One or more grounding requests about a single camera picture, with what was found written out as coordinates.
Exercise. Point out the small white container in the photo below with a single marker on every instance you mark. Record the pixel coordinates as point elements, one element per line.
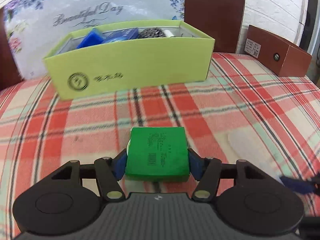
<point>170,33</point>

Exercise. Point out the red plaid bedsheet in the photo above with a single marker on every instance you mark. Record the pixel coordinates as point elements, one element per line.
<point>225,100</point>

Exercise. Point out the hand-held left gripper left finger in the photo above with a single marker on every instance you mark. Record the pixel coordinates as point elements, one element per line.
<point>119,165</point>

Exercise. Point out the light green cardboard box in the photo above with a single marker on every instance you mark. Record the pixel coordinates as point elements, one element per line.
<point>150,65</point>

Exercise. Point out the brown wooden headboard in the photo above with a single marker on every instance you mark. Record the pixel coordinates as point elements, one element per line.
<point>212,12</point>

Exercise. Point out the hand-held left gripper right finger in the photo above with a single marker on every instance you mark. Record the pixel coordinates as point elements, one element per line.
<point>195,165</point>

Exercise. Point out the steel wool scrubber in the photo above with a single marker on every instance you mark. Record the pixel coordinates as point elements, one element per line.
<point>151,33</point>

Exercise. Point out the blue medicine box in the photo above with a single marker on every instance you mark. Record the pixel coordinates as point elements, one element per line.
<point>120,35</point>

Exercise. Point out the brown cardboard box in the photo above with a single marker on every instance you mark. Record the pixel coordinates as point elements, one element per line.
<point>297,60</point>

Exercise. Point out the blue gum container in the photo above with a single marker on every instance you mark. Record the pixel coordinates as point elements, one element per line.
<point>90,40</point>

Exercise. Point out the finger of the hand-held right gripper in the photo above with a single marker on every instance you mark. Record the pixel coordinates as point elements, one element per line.
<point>297,185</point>

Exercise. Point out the floral printed plastic bag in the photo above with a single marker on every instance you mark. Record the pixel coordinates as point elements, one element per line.
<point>75,2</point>

